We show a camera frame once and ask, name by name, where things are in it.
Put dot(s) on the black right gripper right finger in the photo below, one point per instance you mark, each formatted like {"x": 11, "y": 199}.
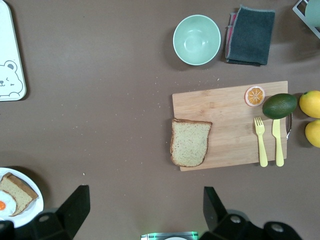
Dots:
{"x": 217, "y": 220}

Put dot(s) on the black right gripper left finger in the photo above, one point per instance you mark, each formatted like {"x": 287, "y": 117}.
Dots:
{"x": 72, "y": 212}

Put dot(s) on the white round plate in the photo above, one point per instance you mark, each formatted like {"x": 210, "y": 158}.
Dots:
{"x": 25, "y": 178}

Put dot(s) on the thin bread slice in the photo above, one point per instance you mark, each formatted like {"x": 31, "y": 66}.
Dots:
{"x": 190, "y": 142}

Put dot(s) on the thick bread slice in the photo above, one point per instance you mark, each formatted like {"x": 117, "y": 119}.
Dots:
{"x": 18, "y": 193}

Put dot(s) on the fried egg toy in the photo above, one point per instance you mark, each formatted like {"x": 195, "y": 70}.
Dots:
{"x": 6, "y": 198}

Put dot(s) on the yellow plastic fork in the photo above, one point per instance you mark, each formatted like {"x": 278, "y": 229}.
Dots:
{"x": 261, "y": 140}

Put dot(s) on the yellow plastic knife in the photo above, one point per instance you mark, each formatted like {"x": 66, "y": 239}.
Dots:
{"x": 278, "y": 142}

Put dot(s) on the wooden cutting board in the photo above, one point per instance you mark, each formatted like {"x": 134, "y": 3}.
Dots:
{"x": 225, "y": 112}

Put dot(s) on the yellow lemon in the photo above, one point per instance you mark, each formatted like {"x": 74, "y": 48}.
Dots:
{"x": 313, "y": 133}
{"x": 311, "y": 103}

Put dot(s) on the orange slice toy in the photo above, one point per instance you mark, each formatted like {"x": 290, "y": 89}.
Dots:
{"x": 255, "y": 96}

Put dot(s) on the green avocado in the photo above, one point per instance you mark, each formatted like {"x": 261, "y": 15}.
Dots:
{"x": 279, "y": 106}

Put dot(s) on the pink folded cloth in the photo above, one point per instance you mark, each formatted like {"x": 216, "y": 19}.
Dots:
{"x": 229, "y": 40}

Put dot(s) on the mint green bowl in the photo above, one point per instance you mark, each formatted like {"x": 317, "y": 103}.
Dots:
{"x": 197, "y": 40}

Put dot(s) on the white bear print tray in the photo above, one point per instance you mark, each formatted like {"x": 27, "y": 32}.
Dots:
{"x": 10, "y": 37}

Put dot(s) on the dark grey folded cloth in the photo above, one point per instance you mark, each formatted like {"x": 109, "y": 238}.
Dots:
{"x": 250, "y": 35}

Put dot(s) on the pale teal cup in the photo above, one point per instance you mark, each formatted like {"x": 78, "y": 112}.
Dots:
{"x": 313, "y": 12}

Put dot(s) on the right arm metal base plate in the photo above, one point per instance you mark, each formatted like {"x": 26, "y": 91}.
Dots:
{"x": 150, "y": 235}

